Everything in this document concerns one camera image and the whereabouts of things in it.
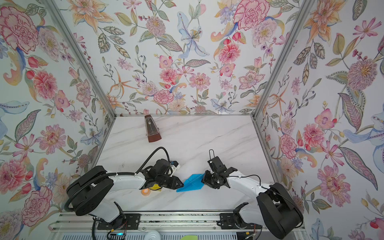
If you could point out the right back aluminium corner post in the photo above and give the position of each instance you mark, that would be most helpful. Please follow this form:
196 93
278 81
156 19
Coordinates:
286 50

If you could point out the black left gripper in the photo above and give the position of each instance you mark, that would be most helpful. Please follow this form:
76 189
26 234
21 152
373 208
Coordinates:
175 181

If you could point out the orange tape roll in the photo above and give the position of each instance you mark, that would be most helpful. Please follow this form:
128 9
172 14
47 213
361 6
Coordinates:
146 192

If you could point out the brown wooden metronome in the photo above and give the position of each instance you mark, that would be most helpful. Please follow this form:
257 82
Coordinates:
153 133

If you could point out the aluminium front rail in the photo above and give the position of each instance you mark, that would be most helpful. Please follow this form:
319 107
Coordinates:
160 221

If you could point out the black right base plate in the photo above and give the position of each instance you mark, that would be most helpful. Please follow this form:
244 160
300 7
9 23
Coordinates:
232 221

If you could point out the blue square paper sheet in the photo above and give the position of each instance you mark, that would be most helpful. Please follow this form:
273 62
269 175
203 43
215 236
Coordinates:
193 183

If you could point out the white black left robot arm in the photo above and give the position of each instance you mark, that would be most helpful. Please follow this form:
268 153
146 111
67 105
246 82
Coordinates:
86 196

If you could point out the yellow block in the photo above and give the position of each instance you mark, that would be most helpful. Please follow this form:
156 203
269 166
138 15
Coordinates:
155 188

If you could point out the aluminium corner post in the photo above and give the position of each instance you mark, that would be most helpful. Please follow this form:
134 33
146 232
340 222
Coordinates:
286 50
69 37

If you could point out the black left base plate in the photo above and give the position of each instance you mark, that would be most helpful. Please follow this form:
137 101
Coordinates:
118 221

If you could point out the left back aluminium corner post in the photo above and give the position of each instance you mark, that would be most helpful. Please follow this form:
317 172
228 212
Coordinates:
69 37

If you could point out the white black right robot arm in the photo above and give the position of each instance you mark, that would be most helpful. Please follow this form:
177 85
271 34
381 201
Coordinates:
271 206

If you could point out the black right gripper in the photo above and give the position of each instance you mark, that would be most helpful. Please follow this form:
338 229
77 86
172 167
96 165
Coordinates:
205 179

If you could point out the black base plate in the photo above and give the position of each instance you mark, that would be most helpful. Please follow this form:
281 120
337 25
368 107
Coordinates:
118 221
232 221

